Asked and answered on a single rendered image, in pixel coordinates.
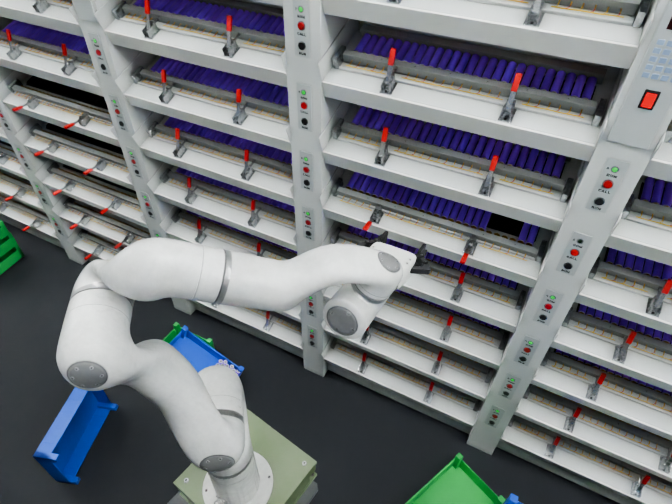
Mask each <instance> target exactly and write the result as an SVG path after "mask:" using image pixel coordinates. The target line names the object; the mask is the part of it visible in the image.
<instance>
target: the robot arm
mask: <svg viewBox="0 0 672 504"><path fill-rule="evenodd" d="M387 237H388V231H385V232H384V233H383V234H381V235H380V236H379V237H378V238H377V237H375V238H374V240H365V242H360V243H357V245H352V244H331V245H325V246H321V247H318V248H315V249H312V250H310V251H307V252H305V253H303V254H301V255H299V256H297V257H295V258H292V259H289V260H285V261H279V260H274V259H269V258H264V257H259V256H254V255H250V254H245V253H240V252H235V251H230V250H226V249H221V248H216V247H210V246H205V245H200V244H195V243H190V242H185V241H180V240H175V239H168V238H147V239H143V240H139V241H137V242H135V243H133V244H131V245H129V246H127V247H126V248H124V249H123V250H122V251H120V252H119V253H118V254H117V255H115V256H114V257H113V258H111V259H110V260H102V259H100V260H94V261H92V262H90V263H89V264H87V265H86V267H85V268H84V269H83V270H82V272H81V273H80V275H79V277H78V278H77V280H76V282H75V285H74V287H73V290H72V293H71V297H70V301H69V304H68V308H67V311H66V315H65V318H64V322H63V326H62V330H61V333H60V337H59V342H58V346H57V353H56V360H57V365H58V368H59V371H60V372H61V374H62V376H63V377H64V378H65V379H66V380H67V381H68V382H69V383H70V384H71V385H73V386H75V387H77V388H79V389H82V390H86V391H100V390H104V389H108V388H111V387H114V386H116V385H127V386H129V387H132V388H133V389H135V390H136V391H138V392H139V393H140V394H142V395H143V396H145V397H146V398H147V399H149V400H150V401H152V402H153V403H154V404H155V405H156V406H157V407H158V408H159V409H160V410H161V412H162V413H163V415H164V417H165V419H166V421H167V422H168V424H169V426H170V428H171V430H172V432H173V434H174V436H175V438H176V440H177V441H178V443H179V445H180V447H181V448H182V450H183V452H184V453H185V455H186V456H187V457H188V459H189V460H190V461H191V462H192V463H193V464H194V465H196V466H197V467H198V468H200V469H203V470H205V471H207V474H206V476H205V479H204V482H203V499H204V502H205V504H266V503H267V502H268V500H269V498H270V495H271V493H272V489H273V474H272V471H271V467H270V466H269V464H268V462H267V461H266V460H265V458H264V457H262V456H261V455H260V454H258V453H256V452H254V451H253V447H252V443H251V439H250V433H249V425H248V417H247V409H246V402H245V395H244V389H243V385H242V382H241V380H240V378H239V376H238V375H237V374H236V373H235V372H234V371H233V370H232V369H231V368H229V367H226V366H222V365H214V366H209V367H206V368H204V369H203V370H201V371H200V372H199V373H198V372H197V371H196V370H195V368H194V367H193V366H192V364H191V363H190V362H189V361H188V360H187V359H186V358H185V357H184V356H183V355H182V354H181V353H180V352H179V351H177V350H176V349H175V348H174V347H173V346H172V345H170V344H169V343H167V342H165V341H163V340H159V339H150V340H145V341H142V342H139V343H137V344H134V342H133V340H132V338H131V334H130V324H131V317H132V311H133V305H134V302H135V300H137V301H156V300H160V299H163V298H180V299H188V300H194V301H201V302H208V303H215V304H222V305H229V306H237V307H244V308H252V309H259V310H266V311H275V312H283V311H288V310H290V309H292V308H294V307H295V306H297V305H298V304H299V303H301V302H302V301H303V300H305V299H306V298H308V297H309V296H311V295H313V294H315V293H316V292H318V291H320V290H323V289H325V288H328V287H331V286H335V285H340V284H343V285H342V286H341V287H340V289H339V290H338V291H337V292H336V293H335V294H334V295H333V296H332V298H331V299H330V300H329V301H328V302H327V303H326V305H325V306H324V310H323V316H324V320H325V322H326V324H327V326H328V327H329V328H330V330H331V331H332V332H334V333H335V334H336V335H338V336H340V337H342V338H346V339H355V338H358V337H360V336H361V335H362V334H363V333H364V332H365V331H366V329H367V328H368V326H369V325H370V323H371V322H372V321H373V319H374V318H375V316H376V315H377V314H378V312H379V311H380V309H381V308H382V306H383V305H384V304H385V302H386V301H387V299H388V298H389V297H390V295H391V294H392V292H393V291H395V290H397V289H399V288H400V287H401V286H402V285H403V284H405V283H406V281H407V280H408V279H409V278H410V277H411V276H412V274H430V270H431V268H430V266H429V265H428V261H427V260H426V258H425V256H426V254H427V250H426V249H425V248H426V244H425V243H424V244H422V246H421V247H420V249H419V250H418V253H416V254H413V253H411V252H408V251H405V250H403V249H400V248H397V247H394V246H391V245H388V244H386V242H387ZM415 261H416V262H415Z"/></svg>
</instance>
